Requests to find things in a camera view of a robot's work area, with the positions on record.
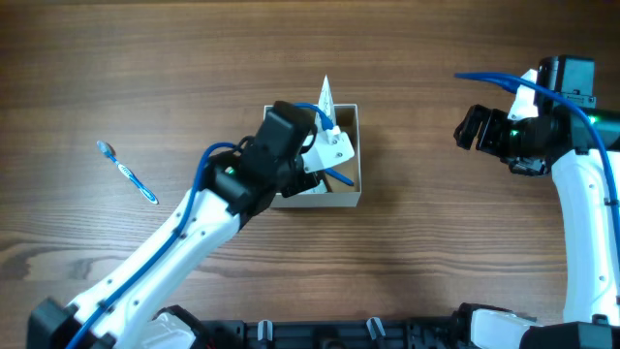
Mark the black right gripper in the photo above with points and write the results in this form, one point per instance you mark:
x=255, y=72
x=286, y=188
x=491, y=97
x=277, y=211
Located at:
x=487, y=130

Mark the blue white toothbrush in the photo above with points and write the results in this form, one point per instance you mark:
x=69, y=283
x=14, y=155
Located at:
x=107, y=151

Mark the white lotion tube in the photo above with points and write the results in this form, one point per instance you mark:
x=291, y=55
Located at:
x=326, y=105

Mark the white open cardboard box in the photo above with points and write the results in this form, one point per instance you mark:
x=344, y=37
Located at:
x=339, y=194

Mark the blue disposable razor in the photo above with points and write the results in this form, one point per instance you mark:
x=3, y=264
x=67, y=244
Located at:
x=340, y=177

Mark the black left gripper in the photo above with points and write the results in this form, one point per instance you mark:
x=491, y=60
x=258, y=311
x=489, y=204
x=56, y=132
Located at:
x=300, y=181

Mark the green white soap packet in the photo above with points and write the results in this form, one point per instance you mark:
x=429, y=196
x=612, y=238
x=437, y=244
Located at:
x=319, y=189

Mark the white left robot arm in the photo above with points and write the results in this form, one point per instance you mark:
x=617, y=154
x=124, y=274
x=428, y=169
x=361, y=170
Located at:
x=234, y=182

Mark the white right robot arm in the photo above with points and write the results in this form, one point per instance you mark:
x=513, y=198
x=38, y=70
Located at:
x=569, y=149

